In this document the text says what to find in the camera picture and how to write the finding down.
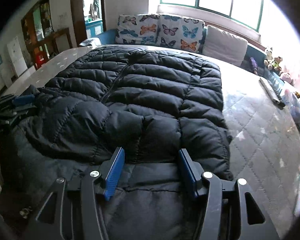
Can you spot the black quilted puffer jacket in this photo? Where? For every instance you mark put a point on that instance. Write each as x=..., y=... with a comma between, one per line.
x=151, y=104

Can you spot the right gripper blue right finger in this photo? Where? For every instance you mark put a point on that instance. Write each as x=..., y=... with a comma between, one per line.
x=190, y=174

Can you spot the white refrigerator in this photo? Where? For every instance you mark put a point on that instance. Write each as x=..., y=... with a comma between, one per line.
x=16, y=56

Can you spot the butterfly print pillow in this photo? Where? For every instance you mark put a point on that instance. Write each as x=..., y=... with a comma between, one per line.
x=181, y=33
x=137, y=29

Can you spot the stuffed toys on sill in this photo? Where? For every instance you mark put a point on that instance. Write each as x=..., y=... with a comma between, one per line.
x=272, y=63

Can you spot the blue bed sheet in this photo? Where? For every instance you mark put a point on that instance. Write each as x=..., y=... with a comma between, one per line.
x=107, y=37

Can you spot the red plastic stool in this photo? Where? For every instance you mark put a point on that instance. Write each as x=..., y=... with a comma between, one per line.
x=40, y=59

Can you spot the dark wooden cabinet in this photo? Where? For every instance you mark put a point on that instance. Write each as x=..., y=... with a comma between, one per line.
x=38, y=31

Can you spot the purple toy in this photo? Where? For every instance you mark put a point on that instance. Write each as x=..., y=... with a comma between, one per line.
x=254, y=66

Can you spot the plain white pillow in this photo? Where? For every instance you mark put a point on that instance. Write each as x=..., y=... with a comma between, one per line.
x=224, y=46

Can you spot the right butterfly print pillow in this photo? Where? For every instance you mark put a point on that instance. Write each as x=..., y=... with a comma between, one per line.
x=181, y=33

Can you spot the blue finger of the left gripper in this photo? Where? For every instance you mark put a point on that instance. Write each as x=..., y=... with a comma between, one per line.
x=23, y=100

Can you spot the left butterfly print pillow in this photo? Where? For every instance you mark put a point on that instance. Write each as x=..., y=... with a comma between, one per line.
x=137, y=29

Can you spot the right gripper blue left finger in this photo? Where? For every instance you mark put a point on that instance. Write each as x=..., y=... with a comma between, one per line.
x=110, y=173

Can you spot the grey quilted mattress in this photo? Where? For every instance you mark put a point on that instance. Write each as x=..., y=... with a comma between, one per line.
x=258, y=202

